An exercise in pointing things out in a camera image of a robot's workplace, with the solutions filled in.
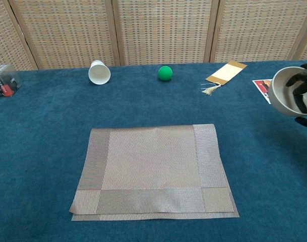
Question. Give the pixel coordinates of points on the white paper cup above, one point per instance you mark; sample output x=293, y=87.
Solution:
x=99, y=73

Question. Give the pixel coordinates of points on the beige round bowl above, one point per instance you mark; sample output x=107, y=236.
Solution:
x=279, y=93

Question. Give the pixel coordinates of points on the beige brown tasselled bookmark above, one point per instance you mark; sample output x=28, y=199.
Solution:
x=227, y=73

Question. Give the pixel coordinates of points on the clear box with red item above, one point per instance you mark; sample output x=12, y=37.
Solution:
x=4, y=83

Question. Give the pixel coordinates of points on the gray woven placemat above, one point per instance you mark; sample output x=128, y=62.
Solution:
x=150, y=161

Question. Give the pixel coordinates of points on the green ball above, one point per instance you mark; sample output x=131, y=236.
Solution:
x=165, y=73

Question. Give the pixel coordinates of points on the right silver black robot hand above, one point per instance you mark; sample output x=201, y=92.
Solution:
x=300, y=98

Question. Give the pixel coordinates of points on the red blue picture postcard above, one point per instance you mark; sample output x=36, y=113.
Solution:
x=261, y=87

